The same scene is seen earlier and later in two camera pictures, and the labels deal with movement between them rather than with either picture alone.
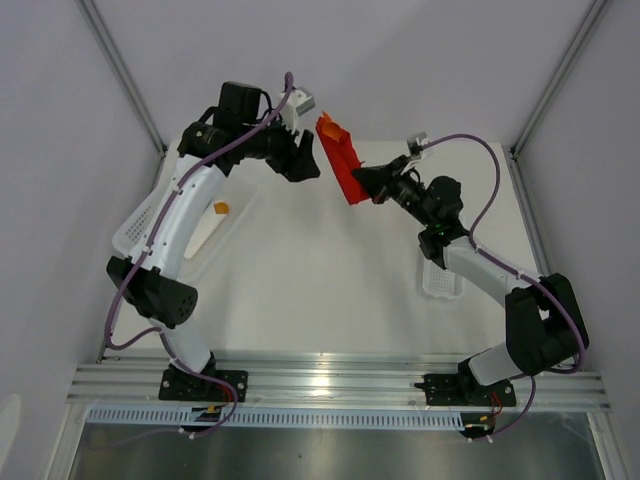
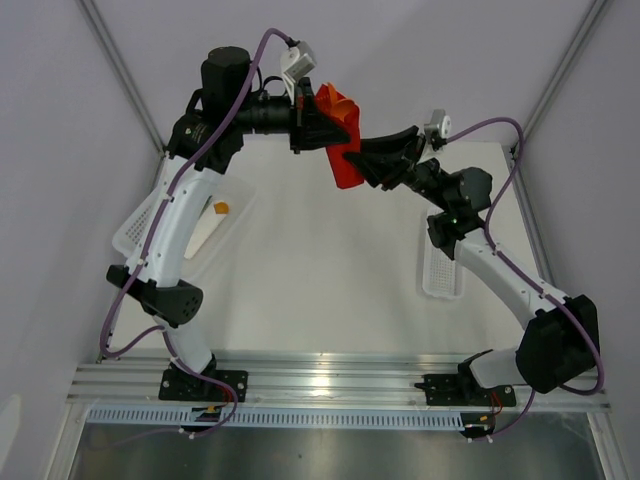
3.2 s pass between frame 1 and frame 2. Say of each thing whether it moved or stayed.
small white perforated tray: stayed
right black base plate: stayed
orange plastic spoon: moved
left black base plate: stayed
